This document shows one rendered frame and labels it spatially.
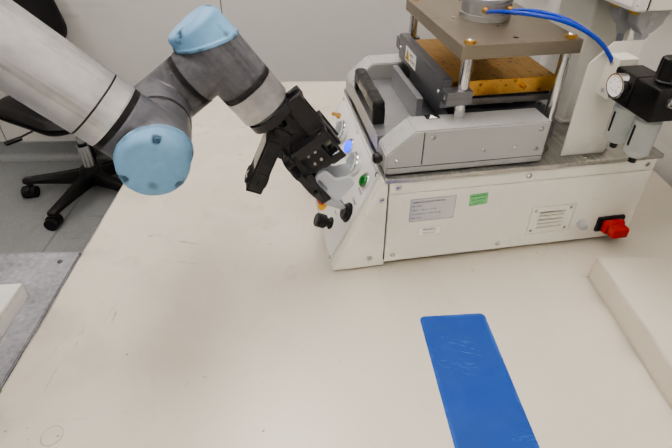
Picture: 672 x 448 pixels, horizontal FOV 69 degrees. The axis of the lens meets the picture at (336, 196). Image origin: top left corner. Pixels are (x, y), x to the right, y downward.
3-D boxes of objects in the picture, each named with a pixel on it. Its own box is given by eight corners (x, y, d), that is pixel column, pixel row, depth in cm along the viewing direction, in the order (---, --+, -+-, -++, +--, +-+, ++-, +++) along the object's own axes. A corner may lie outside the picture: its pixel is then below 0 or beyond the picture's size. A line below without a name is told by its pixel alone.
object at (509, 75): (494, 55, 93) (504, 4, 88) (555, 103, 75) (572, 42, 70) (408, 61, 91) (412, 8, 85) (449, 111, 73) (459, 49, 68)
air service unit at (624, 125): (602, 128, 76) (635, 32, 67) (668, 178, 64) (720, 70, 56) (571, 130, 75) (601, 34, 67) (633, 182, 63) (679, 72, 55)
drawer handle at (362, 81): (364, 87, 90) (365, 66, 87) (384, 124, 77) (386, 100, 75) (353, 88, 89) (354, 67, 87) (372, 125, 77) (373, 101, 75)
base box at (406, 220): (531, 147, 116) (549, 78, 106) (635, 251, 86) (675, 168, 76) (308, 167, 109) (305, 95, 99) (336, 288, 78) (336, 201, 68)
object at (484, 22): (521, 41, 96) (537, -30, 89) (621, 107, 71) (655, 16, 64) (402, 48, 93) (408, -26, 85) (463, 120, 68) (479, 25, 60)
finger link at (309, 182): (332, 204, 74) (298, 166, 69) (324, 209, 74) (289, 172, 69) (328, 186, 77) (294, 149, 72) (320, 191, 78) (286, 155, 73)
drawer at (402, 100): (493, 89, 98) (500, 51, 94) (549, 142, 81) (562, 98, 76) (350, 99, 94) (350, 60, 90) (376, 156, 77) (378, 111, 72)
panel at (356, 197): (309, 170, 107) (345, 95, 98) (330, 262, 83) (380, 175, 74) (300, 167, 106) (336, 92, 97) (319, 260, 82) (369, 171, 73)
